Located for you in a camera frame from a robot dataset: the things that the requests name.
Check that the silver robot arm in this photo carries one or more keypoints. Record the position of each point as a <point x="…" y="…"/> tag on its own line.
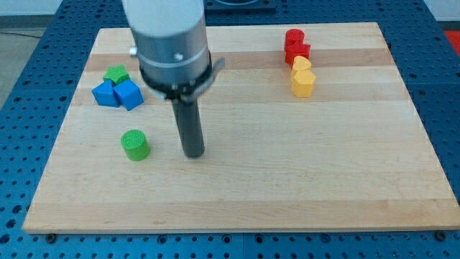
<point x="172" y="47"/>

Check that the blue cube block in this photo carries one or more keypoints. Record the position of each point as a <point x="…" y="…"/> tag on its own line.
<point x="129" y="94"/>

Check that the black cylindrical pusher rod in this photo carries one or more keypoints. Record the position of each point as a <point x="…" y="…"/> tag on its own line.
<point x="189" y="127"/>

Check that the yellow hexagon block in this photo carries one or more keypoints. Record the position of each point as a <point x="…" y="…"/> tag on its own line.
<point x="302" y="83"/>

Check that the green cylinder block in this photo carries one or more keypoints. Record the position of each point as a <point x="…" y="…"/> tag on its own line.
<point x="135" y="145"/>

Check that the yellow heart block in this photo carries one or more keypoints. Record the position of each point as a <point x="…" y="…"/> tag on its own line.
<point x="300" y="63"/>

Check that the red star block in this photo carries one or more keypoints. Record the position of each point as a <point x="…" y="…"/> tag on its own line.
<point x="296" y="49"/>

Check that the red cylinder block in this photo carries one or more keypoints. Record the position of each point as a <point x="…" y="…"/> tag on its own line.
<point x="293" y="37"/>

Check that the wooden board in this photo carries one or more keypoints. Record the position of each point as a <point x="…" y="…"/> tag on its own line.
<point x="353" y="156"/>

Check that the green star block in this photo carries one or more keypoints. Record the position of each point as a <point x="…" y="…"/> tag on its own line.
<point x="116" y="74"/>

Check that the blue triangular block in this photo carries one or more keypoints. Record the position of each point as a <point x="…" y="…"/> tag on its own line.
<point x="104" y="94"/>

